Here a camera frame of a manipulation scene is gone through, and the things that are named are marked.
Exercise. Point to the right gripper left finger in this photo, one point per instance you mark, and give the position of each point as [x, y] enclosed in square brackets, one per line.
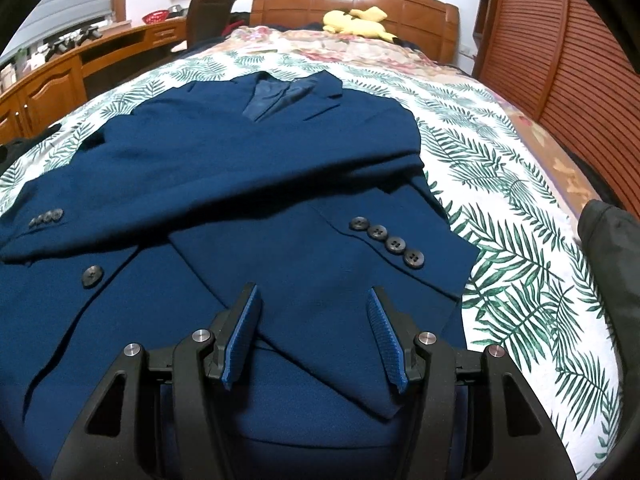
[201, 370]

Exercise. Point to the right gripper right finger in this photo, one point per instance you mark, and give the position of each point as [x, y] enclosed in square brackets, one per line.
[436, 385]

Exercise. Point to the navy blue suit jacket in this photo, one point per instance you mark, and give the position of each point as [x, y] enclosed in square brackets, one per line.
[313, 192]

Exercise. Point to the leaf pattern bed sheet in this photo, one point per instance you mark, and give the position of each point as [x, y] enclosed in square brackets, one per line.
[500, 180]

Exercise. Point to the grey folded garment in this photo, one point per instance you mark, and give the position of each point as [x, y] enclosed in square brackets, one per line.
[610, 241]

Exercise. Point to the black garment on bed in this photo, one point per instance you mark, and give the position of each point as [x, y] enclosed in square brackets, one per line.
[13, 150]

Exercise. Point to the wooden desk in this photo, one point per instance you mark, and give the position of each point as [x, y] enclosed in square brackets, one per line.
[69, 80]

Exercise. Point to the dark wooden chair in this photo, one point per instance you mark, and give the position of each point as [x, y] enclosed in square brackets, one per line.
[205, 21]

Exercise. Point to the yellow plush toy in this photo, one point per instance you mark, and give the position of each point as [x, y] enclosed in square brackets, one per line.
[367, 23]

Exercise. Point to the wooden louvered wardrobe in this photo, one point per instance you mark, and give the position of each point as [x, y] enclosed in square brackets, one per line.
[558, 62]

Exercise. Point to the red basket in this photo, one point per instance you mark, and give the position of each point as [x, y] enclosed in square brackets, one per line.
[155, 17]

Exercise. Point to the grey window blind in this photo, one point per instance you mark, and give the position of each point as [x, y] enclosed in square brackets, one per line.
[53, 16]

